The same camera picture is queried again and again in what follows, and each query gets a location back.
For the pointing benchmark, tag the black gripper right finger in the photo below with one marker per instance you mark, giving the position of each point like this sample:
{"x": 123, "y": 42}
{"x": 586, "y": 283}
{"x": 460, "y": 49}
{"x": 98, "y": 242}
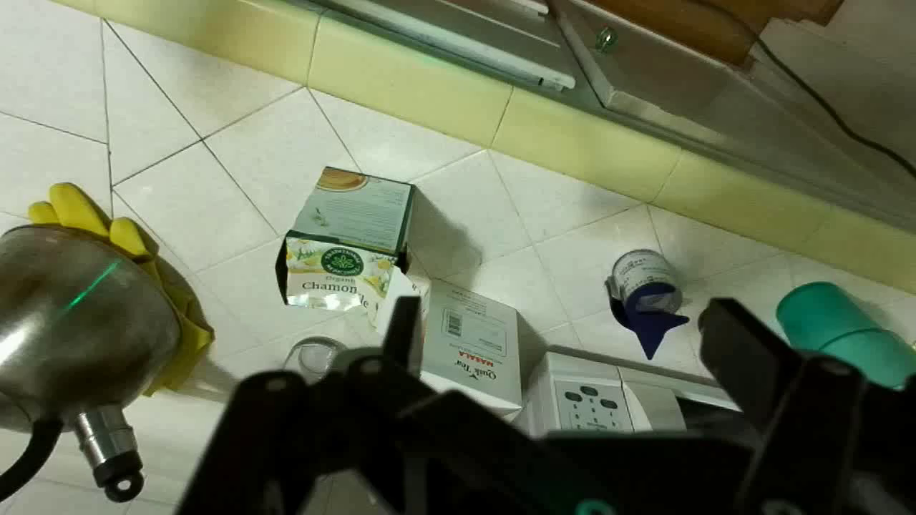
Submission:
{"x": 830, "y": 442}

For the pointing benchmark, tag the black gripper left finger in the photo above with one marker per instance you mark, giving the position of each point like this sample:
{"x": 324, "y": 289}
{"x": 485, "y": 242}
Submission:
{"x": 421, "y": 454}

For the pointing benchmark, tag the green tea box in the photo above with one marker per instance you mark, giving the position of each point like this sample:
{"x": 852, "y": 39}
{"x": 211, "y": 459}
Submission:
{"x": 348, "y": 242}

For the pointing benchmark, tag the white cardboard box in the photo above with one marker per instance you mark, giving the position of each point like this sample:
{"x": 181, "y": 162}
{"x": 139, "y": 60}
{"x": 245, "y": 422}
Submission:
{"x": 463, "y": 341}

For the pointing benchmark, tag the clear drinking glass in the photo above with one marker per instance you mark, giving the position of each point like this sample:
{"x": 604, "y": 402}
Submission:
{"x": 314, "y": 359}

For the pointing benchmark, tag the teal plastic cup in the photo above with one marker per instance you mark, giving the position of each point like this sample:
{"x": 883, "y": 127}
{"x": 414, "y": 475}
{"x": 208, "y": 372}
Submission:
{"x": 830, "y": 321}

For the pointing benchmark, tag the white microwave oven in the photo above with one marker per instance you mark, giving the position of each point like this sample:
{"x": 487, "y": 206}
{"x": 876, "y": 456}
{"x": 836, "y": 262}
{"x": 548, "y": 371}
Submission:
{"x": 588, "y": 393}

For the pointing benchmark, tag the small blue white jug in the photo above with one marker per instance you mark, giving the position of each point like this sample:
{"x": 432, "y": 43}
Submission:
{"x": 646, "y": 296}

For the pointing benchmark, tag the yellow rubber glove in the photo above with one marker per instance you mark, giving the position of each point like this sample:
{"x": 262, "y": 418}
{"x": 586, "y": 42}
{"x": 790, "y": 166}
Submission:
{"x": 70, "y": 206}

